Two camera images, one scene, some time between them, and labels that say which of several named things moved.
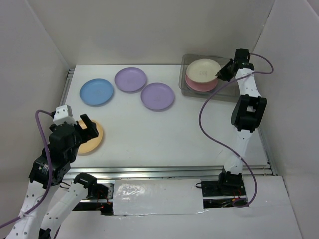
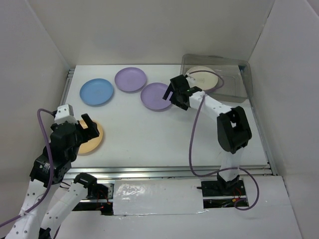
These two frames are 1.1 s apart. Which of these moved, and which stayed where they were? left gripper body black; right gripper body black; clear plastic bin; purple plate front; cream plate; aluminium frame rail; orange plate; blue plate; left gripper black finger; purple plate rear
Moved: right gripper body black; cream plate
Stayed: left gripper black finger; purple plate front; left gripper body black; aluminium frame rail; blue plate; purple plate rear; clear plastic bin; orange plate
